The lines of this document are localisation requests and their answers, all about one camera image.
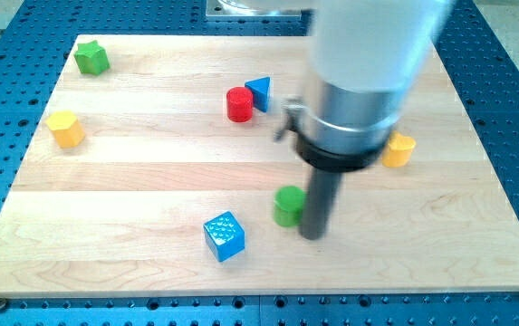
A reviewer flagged blue triangle block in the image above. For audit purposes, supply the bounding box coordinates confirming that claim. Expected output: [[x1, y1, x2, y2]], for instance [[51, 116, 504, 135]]
[[245, 77, 271, 113]]

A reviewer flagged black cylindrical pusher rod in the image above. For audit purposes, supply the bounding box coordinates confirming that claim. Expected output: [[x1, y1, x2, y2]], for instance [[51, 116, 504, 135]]
[[299, 168, 342, 240]]

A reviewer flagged yellow hexagon block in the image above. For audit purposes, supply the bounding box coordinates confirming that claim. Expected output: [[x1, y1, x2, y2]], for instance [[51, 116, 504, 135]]
[[45, 110, 85, 149]]

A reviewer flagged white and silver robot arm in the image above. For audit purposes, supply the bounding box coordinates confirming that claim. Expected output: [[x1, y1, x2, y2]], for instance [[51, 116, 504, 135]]
[[279, 0, 454, 174]]

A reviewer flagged green star block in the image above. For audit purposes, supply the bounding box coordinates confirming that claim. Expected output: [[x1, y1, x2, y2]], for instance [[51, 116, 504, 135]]
[[74, 40, 110, 75]]

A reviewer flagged yellow heart block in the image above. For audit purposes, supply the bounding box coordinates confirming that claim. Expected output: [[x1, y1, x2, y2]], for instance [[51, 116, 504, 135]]
[[381, 131, 417, 168]]

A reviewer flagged wooden board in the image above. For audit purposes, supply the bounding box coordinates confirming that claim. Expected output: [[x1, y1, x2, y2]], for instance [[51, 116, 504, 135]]
[[0, 35, 519, 298]]

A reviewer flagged red cylinder block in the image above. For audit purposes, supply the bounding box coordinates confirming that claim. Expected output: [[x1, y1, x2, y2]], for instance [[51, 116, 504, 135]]
[[226, 87, 254, 122]]

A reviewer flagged green cylinder block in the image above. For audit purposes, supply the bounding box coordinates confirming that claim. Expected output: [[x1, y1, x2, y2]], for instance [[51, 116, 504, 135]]
[[273, 186, 305, 227]]

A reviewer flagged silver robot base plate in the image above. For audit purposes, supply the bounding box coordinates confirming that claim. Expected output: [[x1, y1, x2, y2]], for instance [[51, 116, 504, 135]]
[[206, 0, 303, 20]]

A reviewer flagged blue cube block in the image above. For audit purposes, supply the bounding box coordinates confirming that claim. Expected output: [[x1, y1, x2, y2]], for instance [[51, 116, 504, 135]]
[[203, 211, 245, 262]]

